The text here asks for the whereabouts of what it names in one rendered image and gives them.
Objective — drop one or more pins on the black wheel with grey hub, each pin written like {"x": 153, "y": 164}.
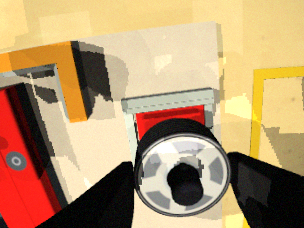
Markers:
{"x": 169, "y": 143}

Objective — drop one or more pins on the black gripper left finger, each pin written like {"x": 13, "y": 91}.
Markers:
{"x": 110, "y": 203}

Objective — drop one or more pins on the yellow rectangular outline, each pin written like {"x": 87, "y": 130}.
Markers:
{"x": 257, "y": 100}

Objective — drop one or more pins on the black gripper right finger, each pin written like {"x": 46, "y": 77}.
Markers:
{"x": 269, "y": 197}

